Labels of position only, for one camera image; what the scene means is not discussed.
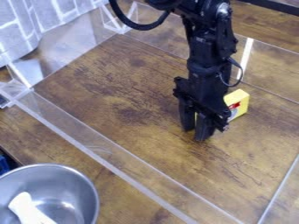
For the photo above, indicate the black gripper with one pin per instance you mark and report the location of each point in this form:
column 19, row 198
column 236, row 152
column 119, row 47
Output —
column 200, row 96

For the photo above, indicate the yellow butter box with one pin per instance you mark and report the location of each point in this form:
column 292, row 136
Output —
column 236, row 101

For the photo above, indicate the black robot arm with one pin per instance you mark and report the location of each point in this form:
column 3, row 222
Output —
column 205, row 19

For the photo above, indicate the steel bowl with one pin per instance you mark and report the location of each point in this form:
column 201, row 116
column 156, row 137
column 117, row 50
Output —
column 63, row 193

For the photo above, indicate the blue object at edge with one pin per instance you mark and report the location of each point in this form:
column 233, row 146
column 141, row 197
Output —
column 4, row 166

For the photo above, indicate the grey brick pattern cloth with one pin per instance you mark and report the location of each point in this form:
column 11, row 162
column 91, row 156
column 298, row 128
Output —
column 25, row 19

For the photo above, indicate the clear acrylic enclosure wall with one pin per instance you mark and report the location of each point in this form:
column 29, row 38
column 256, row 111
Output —
column 92, row 106

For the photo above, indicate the white handle in bowl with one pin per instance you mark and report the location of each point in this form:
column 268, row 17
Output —
column 27, row 212

